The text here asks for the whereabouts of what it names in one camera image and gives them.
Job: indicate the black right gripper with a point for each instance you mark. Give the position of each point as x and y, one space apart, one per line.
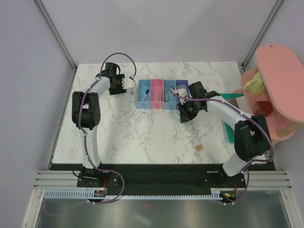
184 116

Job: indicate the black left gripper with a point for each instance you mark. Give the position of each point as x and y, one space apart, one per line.
120 90

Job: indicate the clear jar of clips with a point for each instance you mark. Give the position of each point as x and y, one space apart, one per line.
181 86

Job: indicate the blue whiteboard marker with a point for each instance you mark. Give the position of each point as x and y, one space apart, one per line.
145 95

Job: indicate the pink plastic bin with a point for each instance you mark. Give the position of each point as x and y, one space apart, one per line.
159 104

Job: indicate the pink correction tape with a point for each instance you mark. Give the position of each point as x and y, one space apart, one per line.
157 93

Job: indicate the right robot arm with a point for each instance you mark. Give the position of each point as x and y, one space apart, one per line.
251 133

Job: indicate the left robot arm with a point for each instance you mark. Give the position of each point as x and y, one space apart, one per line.
86 113

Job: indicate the dark blue plastic bin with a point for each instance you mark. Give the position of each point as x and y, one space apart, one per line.
178 82

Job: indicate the light blue left bin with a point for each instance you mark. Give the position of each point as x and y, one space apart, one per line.
142 86

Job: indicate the small gold binder clip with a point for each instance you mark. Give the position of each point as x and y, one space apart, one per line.
199 148

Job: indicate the green book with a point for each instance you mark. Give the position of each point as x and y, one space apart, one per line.
232 99

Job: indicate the yellow cup on shelf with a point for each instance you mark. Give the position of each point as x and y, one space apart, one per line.
256 85

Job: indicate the brown cube on shelf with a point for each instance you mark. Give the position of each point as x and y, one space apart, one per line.
263 108

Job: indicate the pink wooden shelf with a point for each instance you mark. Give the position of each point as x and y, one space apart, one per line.
283 75

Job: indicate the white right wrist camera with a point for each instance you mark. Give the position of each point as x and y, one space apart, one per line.
183 93

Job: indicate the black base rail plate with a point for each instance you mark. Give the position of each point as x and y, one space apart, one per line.
155 179

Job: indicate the aluminium frame rails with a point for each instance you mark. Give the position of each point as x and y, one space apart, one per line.
65 180

